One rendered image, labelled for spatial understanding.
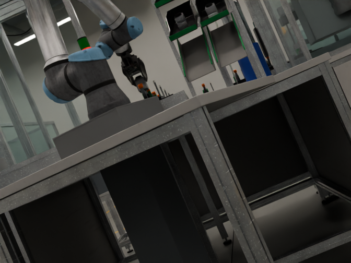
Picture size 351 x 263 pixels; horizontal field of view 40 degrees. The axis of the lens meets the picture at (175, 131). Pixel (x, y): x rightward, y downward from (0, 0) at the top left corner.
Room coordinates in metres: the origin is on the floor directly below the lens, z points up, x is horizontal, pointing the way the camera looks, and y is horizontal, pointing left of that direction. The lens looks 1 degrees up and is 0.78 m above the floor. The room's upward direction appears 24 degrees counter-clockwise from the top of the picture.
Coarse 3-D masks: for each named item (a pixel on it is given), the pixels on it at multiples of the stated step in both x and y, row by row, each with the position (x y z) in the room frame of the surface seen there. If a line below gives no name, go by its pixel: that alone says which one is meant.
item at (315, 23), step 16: (272, 0) 2.99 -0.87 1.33; (288, 0) 2.75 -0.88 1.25; (304, 0) 2.74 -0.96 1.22; (320, 0) 2.74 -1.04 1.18; (304, 16) 2.74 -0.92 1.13; (320, 16) 2.74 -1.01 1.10; (336, 16) 2.73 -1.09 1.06; (288, 32) 2.94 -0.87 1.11; (304, 32) 2.75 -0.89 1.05; (320, 32) 2.74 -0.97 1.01; (336, 32) 2.73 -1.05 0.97; (288, 48) 3.13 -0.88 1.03; (320, 48) 2.74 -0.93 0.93; (336, 48) 2.74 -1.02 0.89
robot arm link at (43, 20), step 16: (32, 0) 1.69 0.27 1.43; (48, 0) 1.73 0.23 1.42; (32, 16) 1.70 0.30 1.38; (48, 16) 1.70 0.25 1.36; (48, 32) 1.69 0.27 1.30; (48, 48) 1.69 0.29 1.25; (64, 48) 1.71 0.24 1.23; (48, 64) 1.67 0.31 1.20; (64, 64) 1.67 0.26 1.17; (48, 80) 1.69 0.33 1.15; (64, 80) 1.64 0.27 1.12; (48, 96) 1.71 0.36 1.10; (64, 96) 1.69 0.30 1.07
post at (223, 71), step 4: (192, 0) 3.26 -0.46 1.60; (196, 8) 3.26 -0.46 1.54; (204, 28) 3.26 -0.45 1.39; (208, 28) 3.26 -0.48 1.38; (208, 36) 3.26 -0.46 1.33; (208, 40) 3.26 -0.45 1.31; (212, 52) 3.26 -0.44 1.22; (220, 68) 3.26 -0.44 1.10; (224, 68) 3.26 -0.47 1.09; (220, 72) 3.27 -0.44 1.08; (224, 72) 3.26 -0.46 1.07; (224, 76) 3.26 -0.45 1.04; (228, 76) 3.26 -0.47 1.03; (224, 80) 3.27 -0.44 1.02; (228, 80) 3.26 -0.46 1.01; (228, 84) 3.26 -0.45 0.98; (232, 84) 3.26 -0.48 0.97
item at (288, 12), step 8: (264, 0) 3.16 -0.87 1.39; (280, 0) 2.74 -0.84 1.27; (288, 8) 2.73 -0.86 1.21; (272, 16) 3.16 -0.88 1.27; (288, 16) 2.74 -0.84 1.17; (296, 24) 2.73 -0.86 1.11; (296, 32) 2.74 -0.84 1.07; (280, 40) 3.19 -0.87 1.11; (304, 40) 2.73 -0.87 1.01; (304, 48) 2.74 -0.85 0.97; (344, 48) 2.73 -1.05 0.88; (288, 56) 3.17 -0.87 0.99
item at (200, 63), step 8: (192, 40) 2.29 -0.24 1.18; (200, 40) 2.26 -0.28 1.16; (184, 48) 2.28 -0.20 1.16; (192, 48) 2.25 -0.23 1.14; (200, 48) 2.23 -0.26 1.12; (208, 48) 2.16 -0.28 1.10; (184, 56) 2.24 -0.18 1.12; (192, 56) 2.22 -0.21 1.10; (200, 56) 2.19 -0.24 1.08; (208, 56) 2.16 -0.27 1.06; (184, 64) 2.18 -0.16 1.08; (192, 64) 2.18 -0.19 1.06; (200, 64) 2.16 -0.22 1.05; (208, 64) 2.13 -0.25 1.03; (184, 72) 2.11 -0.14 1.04; (192, 72) 2.15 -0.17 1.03; (200, 72) 2.13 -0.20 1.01; (208, 72) 2.10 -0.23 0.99; (192, 80) 2.12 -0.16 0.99
